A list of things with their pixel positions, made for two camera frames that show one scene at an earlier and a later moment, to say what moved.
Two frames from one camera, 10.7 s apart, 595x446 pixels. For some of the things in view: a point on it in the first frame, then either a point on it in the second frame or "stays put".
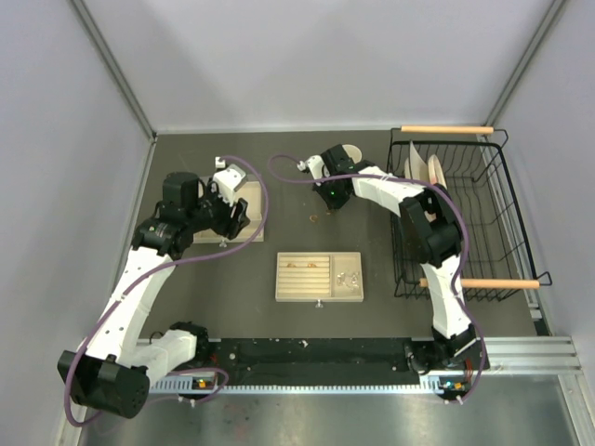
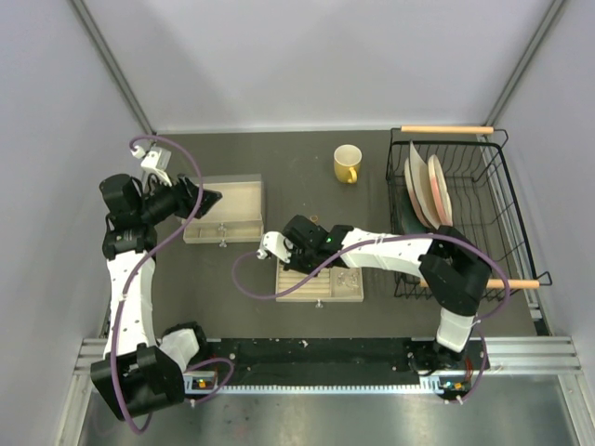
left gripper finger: (242, 220) to (208, 199)
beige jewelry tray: (319, 277) stays put
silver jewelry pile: (351, 281) stays put
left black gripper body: (214, 213) to (161, 203)
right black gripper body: (329, 191) to (302, 260)
